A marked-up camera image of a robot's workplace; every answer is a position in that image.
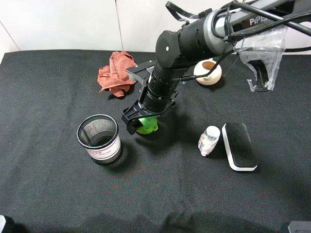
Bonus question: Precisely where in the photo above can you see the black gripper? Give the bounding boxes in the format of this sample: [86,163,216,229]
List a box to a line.
[121,90,178,135]

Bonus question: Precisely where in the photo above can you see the green lime fruit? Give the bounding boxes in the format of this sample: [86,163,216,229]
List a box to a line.
[136,116,158,134]

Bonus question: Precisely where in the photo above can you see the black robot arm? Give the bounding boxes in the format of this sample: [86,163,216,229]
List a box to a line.
[122,0,311,134]

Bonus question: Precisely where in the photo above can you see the black mesh pen holder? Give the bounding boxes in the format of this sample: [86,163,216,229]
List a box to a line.
[76,114,122,166]

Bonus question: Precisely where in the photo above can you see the crumpled rust-red cloth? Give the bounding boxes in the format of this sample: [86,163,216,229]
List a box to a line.
[97,51,137,98]

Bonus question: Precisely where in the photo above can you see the small white pill bottle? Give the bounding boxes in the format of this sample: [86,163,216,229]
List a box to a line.
[198,126,221,157]

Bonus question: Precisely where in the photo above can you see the cream ceramic teapot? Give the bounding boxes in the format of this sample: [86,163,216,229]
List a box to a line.
[193,58,223,86]

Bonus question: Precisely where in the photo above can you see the black fabric table cover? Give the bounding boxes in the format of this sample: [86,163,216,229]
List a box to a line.
[0,50,311,233]

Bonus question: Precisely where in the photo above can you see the black and white eraser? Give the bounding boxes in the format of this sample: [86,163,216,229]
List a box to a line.
[222,122,258,172]

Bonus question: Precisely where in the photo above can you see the clear plastic wrap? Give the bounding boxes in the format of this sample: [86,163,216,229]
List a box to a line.
[234,26,287,92]

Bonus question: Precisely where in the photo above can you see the grey device bottom left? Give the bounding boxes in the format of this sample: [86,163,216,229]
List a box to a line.
[0,215,7,233]

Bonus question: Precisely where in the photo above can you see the grey device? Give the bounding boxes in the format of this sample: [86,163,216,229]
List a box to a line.
[288,221,311,233]
[0,215,7,233]

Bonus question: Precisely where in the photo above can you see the grey device bottom right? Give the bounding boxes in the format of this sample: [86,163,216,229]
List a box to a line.
[288,221,311,233]

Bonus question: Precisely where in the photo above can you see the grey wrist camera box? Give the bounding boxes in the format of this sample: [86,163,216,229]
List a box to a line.
[125,60,156,84]

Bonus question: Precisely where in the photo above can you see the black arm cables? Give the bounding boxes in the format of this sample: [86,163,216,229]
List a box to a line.
[165,0,311,82]

